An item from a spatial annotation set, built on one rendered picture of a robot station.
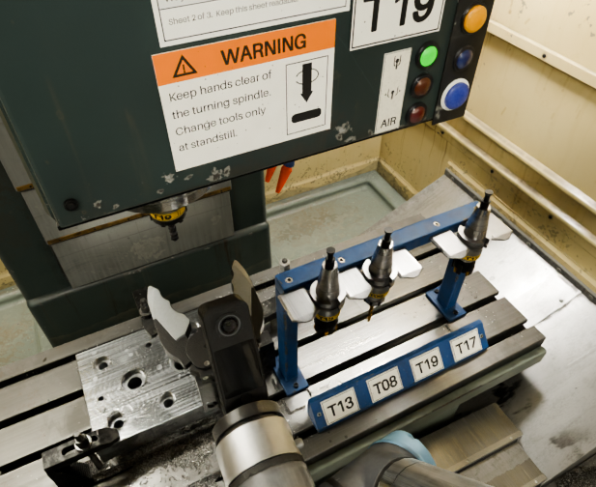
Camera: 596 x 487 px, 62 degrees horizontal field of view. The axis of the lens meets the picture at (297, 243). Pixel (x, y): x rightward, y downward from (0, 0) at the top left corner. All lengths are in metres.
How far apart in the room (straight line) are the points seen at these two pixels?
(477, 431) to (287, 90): 1.06
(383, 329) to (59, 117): 0.98
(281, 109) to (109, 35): 0.16
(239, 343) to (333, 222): 1.49
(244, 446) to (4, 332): 1.44
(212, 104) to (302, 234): 1.49
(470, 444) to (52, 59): 1.18
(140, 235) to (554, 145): 1.09
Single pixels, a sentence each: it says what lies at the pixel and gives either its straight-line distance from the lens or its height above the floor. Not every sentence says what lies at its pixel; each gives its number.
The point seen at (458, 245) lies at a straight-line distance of 1.02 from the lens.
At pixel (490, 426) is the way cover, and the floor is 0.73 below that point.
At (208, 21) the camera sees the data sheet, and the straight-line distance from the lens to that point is 0.41.
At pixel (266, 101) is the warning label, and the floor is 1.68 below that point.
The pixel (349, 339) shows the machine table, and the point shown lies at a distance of 1.22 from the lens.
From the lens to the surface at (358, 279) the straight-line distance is 0.92.
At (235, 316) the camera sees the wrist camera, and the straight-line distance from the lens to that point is 0.48.
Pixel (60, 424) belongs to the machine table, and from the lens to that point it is 1.21.
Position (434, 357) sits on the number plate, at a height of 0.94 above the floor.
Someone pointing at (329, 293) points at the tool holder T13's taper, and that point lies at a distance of 0.86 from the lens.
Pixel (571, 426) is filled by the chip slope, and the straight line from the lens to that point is 1.44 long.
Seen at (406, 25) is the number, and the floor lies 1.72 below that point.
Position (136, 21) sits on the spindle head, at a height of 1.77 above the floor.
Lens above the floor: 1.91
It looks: 45 degrees down
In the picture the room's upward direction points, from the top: straight up
